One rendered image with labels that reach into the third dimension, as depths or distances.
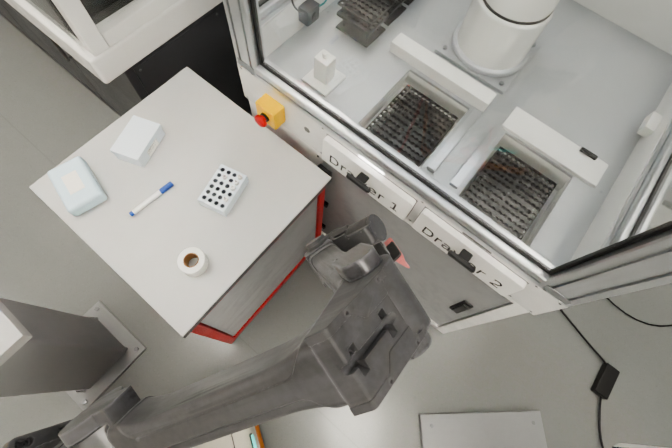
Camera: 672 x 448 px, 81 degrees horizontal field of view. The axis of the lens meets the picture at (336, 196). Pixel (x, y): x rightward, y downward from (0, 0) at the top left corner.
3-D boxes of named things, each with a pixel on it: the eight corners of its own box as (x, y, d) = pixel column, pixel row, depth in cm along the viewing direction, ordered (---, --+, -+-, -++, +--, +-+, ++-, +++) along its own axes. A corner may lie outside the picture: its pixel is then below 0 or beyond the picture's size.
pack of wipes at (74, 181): (109, 199, 110) (102, 193, 106) (76, 218, 107) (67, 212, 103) (86, 161, 114) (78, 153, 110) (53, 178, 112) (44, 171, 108)
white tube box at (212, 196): (226, 217, 110) (223, 212, 107) (200, 204, 111) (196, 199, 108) (248, 181, 115) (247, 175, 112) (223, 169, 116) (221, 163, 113)
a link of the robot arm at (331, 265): (335, 275, 36) (398, 372, 37) (385, 241, 37) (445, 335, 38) (297, 246, 78) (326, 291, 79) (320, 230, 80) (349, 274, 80)
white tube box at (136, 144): (144, 168, 115) (137, 160, 110) (117, 158, 115) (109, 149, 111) (166, 133, 120) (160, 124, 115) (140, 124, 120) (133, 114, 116)
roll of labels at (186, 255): (194, 245, 107) (190, 241, 103) (214, 261, 105) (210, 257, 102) (175, 266, 104) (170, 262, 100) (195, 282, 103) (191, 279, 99)
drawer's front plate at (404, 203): (403, 220, 107) (413, 205, 97) (321, 158, 113) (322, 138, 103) (406, 216, 108) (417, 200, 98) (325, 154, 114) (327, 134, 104)
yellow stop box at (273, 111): (274, 132, 113) (272, 117, 107) (255, 118, 115) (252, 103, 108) (286, 121, 115) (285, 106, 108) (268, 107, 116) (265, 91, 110)
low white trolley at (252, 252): (234, 349, 167) (182, 337, 97) (136, 256, 180) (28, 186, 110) (323, 247, 187) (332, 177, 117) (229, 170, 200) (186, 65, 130)
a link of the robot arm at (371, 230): (301, 248, 76) (326, 286, 76) (346, 224, 70) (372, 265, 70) (329, 225, 86) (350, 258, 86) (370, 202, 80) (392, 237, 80)
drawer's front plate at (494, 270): (503, 297, 101) (524, 289, 91) (410, 226, 107) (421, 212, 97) (506, 291, 101) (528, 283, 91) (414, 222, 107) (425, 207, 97)
